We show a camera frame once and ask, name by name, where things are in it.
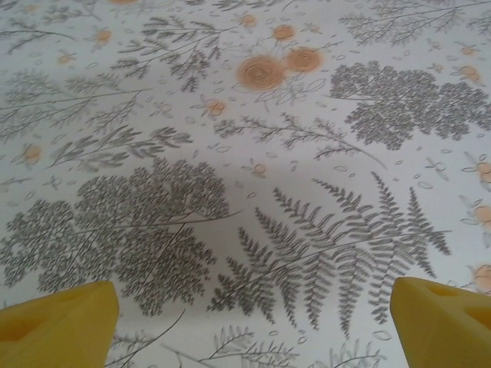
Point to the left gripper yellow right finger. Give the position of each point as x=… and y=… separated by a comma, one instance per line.
x=441, y=333

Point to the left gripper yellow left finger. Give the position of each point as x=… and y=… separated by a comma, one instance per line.
x=57, y=333

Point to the floral patterned table cover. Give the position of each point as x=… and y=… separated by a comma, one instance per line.
x=245, y=153

